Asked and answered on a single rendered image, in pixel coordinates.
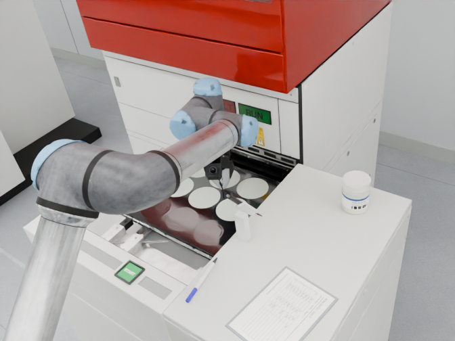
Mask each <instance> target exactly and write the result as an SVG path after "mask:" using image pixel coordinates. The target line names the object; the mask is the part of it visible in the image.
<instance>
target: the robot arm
mask: <svg viewBox="0 0 455 341"><path fill-rule="evenodd" d="M193 93H194V96H193V97H192V98H191V99H190V101H189V102H188V103H187V104H186V105H185V106H184V107H183V108H181V109H180V110H178V111H177V112H176V114H175V115H174V116H173V117H172V119H171V120H170V123H169V128H170V130H171V132H172V134H173V135H174V137H176V138H177V139H178V140H179V141H178V142H176V143H174V144H172V145H170V146H169V147H166V148H165V149H163V150H161V151H160V150H150V151H148V152H146V153H144V154H126V153H122V152H117V151H114V150H109V149H106V148H103V147H99V146H96V145H91V144H88V143H86V142H84V141H78V140H76V141H74V140H70V139H60V140H57V141H54V142H52V143H51V144H49V145H47V146H45V147H44V148H43V149H42V150H41V151H40V152H39V154H38V156H37V157H36V158H35V161H34V163H33V165H32V170H31V180H32V181H33V183H32V184H33V186H34V187H35V189H36V190H37V191H38V192H39V194H38V197H37V201H36V206H37V208H38V209H39V212H40V213H41V218H40V220H39V224H38V227H37V230H36V233H35V237H34V240H33V242H32V246H31V249H30V253H29V255H28V260H27V262H26V266H25V269H24V272H23V275H22V279H21V282H20V286H19V288H18V293H17V295H16V299H15V302H14V305H13V309H12V312H11V315H10V318H9V321H8V324H7V328H6V331H5V335H4V337H3V339H2V341H53V338H54V336H55V332H56V328H57V326H58V321H59V319H60V315H61V312H62V308H63V306H64V301H65V299H66V295H67V292H68V288H69V285H70V281H71V279H72V274H73V272H74V268H75V265H76V262H77V258H78V255H79V252H80V249H81V245H82V242H83V238H84V235H85V232H86V228H87V226H88V225H89V224H90V223H92V222H94V221H96V220H97V219H98V217H99V214H100V212H101V213H104V214H113V215H120V214H129V213H133V212H137V211H140V210H144V209H146V208H149V207H151V206H154V205H156V204H158V203H160V202H162V201H164V200H166V199H167V198H169V197H170V196H172V195H173V194H174V193H175V192H177V190H178V189H179V187H180V184H181V182H183V181H185V180H186V179H187V178H189V177H191V176H192V175H193V174H194V173H196V172H198V171H199V170H200V169H202V168H204V171H205V176H206V178H207V180H211V181H212V182H213V183H214V184H215V185H216V186H217V187H218V188H219V189H225V188H226V187H227V186H228V184H229V182H230V179H231V177H232V174H233V172H234V163H233V162H232V160H233V159H232V158H231V159H230V155H232V148H233V147H235V146H236V145H241V147H243V146H245V147H251V146H252V145H254V143H255V142H256V140H257V137H258V134H259V123H258V121H257V119H256V118H254V117H251V116H246V115H245V114H243V115H242V114H235V113H231V112H225V110H224V104H223V96H222V94H223V92H222V91H221V85H220V82H219V81H218V80H217V79H216V78H210V77H206V78H201V79H199V80H197V81H196V82H195V83H194V85H193ZM229 152H230V153H229ZM221 178H222V183H221V181H220V179H221Z"/></svg>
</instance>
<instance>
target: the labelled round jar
mask: <svg viewBox="0 0 455 341"><path fill-rule="evenodd" d="M370 184H371V178H370V176H369V175H368V174H367V173H365V172H362V171H359V170H353V171H349V172H348V173H345V174H344V176H343V185H342V197H341V206H342V208H343V210H345V211H346V212H348V213H351V214H361V213H363V212H366V211H367V209H368V204H369V198H370Z"/></svg>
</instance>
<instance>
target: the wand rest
mask: <svg viewBox="0 0 455 341"><path fill-rule="evenodd" d="M234 206H235V207H236V208H238V209H240V210H241V211H243V212H241V211H238V212H237V213H236V214H235V215H234V219H235V224H236V233H237V238H238V239H239V240H242V241H244V242H248V241H249V240H250V238H251V233H250V227H249V221H248V214H249V215H253V216H254V215H255V213H256V212H258V211H257V209H255V208H253V207H252V206H250V205H249V204H247V203H246V202H243V203H241V204H239V205H237V204H236V203H234ZM244 212H245V213H244Z"/></svg>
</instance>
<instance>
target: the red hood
mask: <svg viewBox="0 0 455 341"><path fill-rule="evenodd" d="M390 1H391V0H76V3H77V6H78V9H79V12H80V15H81V19H82V21H83V25H84V27H85V32H86V34H87V38H88V40H89V44H90V47H92V48H95V49H100V50H104V51H109V52H112V53H117V54H121V55H125V56H129V57H133V58H137V59H141V60H146V61H149V62H154V63H157V64H163V65H166V66H171V67H174V68H180V69H183V70H188V71H192V72H197V73H200V74H205V75H209V76H214V77H217V78H222V79H225V80H229V81H234V82H237V83H242V84H245V85H251V86H254V87H259V88H262V89H268V90H271V91H276V92H280V93H285V94H288V93H289V92H290V91H292V90H293V89H294V88H295V87H296V86H297V85H298V84H299V83H300V82H301V81H302V80H303V79H305V78H306V77H307V76H308V75H309V74H310V73H312V72H313V71H314V70H315V69H316V68H317V67H318V66H319V65H320V64H321V63H322V62H323V61H325V60H326V59H327V58H328V57H329V56H330V55H332V54H333V53H334V52H335V51H336V50H337V49H338V48H339V47H340V46H341V45H342V44H343V43H345V42H346V41H347V40H348V39H349V38H350V37H352V36H353V35H354V34H355V33H356V32H357V31H358V30H359V29H360V28H361V27H363V25H365V24H366V23H367V22H368V21H369V20H370V19H371V18H373V17H374V16H375V15H376V14H377V13H378V12H380V11H381V10H382V8H384V6H386V5H387V4H388V3H389V2H390Z"/></svg>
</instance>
